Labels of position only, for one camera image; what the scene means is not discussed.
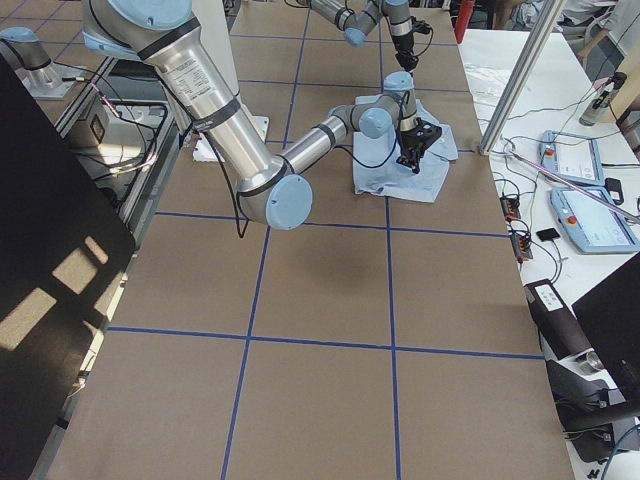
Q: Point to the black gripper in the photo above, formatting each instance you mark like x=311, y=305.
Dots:
x=403, y=48
x=411, y=144

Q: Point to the light blue shirt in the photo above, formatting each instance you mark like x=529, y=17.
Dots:
x=395, y=180

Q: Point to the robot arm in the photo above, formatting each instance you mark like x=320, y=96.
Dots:
x=356, y=25
x=270, y=189

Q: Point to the red cylinder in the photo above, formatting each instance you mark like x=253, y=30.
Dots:
x=465, y=12

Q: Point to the upper teach pendant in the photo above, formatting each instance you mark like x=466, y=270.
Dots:
x=572, y=157

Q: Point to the teach pendant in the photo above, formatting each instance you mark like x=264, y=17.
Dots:
x=572, y=157
x=590, y=226

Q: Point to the lower teach pendant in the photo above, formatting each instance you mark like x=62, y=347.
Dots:
x=590, y=226

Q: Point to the black roll with label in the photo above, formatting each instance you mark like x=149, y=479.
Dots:
x=559, y=331

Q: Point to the black monitor stand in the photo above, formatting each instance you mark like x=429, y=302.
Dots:
x=598, y=420

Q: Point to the black monitor panel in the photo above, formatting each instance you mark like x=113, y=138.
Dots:
x=63, y=250

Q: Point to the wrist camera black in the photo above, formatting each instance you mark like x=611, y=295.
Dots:
x=421, y=27
x=425, y=134

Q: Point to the aluminium frame post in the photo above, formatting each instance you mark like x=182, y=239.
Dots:
x=526, y=61

